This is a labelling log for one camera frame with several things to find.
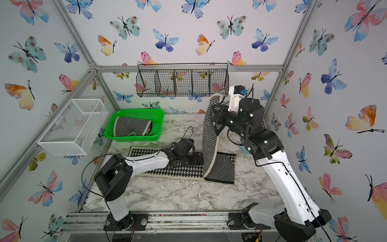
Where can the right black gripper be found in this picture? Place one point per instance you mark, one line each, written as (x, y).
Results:
(222, 118)

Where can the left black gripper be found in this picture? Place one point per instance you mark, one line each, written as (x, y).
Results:
(195, 162)

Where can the black white patterned knit scarf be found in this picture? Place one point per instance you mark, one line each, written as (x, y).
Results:
(217, 166)

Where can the chevron knit scarf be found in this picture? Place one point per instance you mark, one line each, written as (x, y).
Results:
(126, 126)

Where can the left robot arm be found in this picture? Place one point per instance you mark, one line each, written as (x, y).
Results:
(113, 178)

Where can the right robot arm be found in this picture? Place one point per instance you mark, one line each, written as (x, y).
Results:
(301, 216)

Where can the light blue plastic scoop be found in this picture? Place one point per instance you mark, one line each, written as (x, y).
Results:
(244, 150)

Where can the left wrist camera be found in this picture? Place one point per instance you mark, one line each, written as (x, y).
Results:
(185, 146)

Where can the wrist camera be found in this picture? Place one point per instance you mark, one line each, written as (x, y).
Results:
(236, 93)
(185, 146)

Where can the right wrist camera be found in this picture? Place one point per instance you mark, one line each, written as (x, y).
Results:
(236, 93)

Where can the black wire wall basket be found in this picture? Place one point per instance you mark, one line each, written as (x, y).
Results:
(182, 80)

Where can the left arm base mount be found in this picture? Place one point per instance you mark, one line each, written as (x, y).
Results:
(133, 221)

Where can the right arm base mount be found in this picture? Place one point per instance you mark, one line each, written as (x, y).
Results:
(241, 220)

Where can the white mesh wall basket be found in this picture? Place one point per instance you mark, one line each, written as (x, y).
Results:
(75, 128)

